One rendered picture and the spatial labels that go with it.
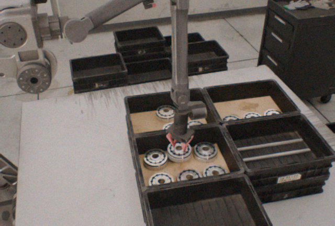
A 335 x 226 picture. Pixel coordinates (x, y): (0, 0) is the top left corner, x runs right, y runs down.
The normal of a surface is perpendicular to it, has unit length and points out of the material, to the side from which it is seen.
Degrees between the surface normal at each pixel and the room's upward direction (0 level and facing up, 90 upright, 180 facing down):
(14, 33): 90
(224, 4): 90
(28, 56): 90
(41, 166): 0
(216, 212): 0
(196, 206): 0
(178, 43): 71
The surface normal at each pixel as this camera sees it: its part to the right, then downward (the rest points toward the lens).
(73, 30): 0.26, 0.29
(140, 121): 0.00, -0.80
